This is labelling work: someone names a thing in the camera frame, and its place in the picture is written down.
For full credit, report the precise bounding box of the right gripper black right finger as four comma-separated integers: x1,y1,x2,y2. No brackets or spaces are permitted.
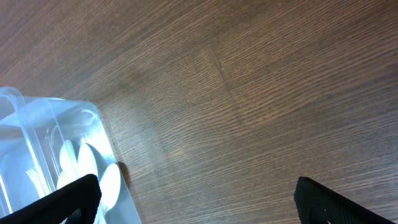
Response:
294,177,393,224

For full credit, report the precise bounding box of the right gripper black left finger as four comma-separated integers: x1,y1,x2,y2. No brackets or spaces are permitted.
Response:
1,174,102,224

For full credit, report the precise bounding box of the white fork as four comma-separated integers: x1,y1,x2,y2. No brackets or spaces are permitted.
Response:
26,169,50,198

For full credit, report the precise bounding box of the white spoon four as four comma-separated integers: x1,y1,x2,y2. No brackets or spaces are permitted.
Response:
59,140,78,177

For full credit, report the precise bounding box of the clear plastic container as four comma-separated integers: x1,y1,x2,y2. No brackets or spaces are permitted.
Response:
1,87,55,217
25,97,141,224

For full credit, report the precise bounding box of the yellow plastic spoon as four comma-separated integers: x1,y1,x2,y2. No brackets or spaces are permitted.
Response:
57,171,75,190

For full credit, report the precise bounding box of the white spoon one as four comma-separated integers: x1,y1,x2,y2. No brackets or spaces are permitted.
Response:
77,143,98,177

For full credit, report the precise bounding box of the white spoon three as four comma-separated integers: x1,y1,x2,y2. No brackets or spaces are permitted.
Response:
99,163,121,218

